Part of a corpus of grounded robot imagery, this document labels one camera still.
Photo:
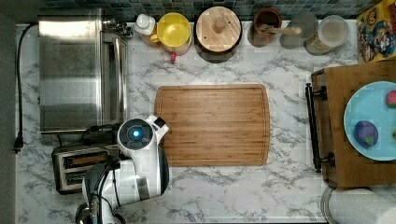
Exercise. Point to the wooden serving tray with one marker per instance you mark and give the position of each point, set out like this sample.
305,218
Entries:
327,95

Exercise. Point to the wooden pestle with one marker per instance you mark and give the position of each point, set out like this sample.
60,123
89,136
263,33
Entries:
285,31

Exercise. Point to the bamboo cutting board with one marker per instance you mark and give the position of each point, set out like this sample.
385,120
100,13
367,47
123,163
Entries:
215,125

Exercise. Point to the red plush strawberry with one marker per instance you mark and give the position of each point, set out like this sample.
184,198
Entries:
391,99

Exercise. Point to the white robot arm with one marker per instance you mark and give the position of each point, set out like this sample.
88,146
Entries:
140,172

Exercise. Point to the white capped bottle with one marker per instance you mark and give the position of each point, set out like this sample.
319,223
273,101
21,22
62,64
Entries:
145,27

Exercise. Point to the yellow cereal box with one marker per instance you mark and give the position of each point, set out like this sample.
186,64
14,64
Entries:
377,33

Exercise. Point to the light blue plate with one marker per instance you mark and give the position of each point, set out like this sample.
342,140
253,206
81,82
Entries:
369,103

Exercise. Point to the silver two-slot toaster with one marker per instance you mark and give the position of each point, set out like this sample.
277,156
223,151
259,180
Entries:
70,163

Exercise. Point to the brown wooden mortar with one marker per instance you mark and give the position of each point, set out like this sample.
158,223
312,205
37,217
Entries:
268,16

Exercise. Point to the black pot with wooden lid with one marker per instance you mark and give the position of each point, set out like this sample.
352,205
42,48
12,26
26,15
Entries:
217,33

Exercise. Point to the stainless toaster oven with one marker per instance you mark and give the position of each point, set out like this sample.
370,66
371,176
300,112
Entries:
83,56

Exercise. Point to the yellow mug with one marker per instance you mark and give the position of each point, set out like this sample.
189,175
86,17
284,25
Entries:
174,32

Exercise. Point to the purple plush plum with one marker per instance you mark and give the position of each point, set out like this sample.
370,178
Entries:
365,133

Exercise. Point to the clear lidded cereal jar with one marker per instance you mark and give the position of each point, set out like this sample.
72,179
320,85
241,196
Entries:
332,33

